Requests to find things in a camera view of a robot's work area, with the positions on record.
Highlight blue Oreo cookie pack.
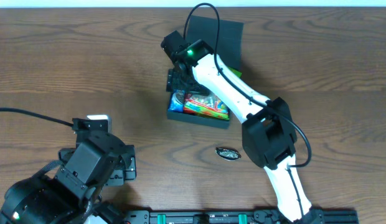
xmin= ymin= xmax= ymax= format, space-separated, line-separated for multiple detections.
xmin=167 ymin=90 xmax=186 ymax=113

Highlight green Haribo gummy bag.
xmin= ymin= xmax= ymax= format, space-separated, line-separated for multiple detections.
xmin=182 ymin=78 xmax=230 ymax=121

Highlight black box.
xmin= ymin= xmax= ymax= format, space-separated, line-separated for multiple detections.
xmin=166 ymin=16 xmax=243 ymax=129

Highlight small black candy wrapper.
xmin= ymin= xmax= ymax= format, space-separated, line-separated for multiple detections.
xmin=215 ymin=147 xmax=241 ymax=161

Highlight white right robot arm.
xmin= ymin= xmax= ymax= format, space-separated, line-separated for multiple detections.
xmin=161 ymin=31 xmax=312 ymax=222

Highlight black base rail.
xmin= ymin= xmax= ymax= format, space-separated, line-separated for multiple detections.
xmin=90 ymin=209 xmax=359 ymax=224

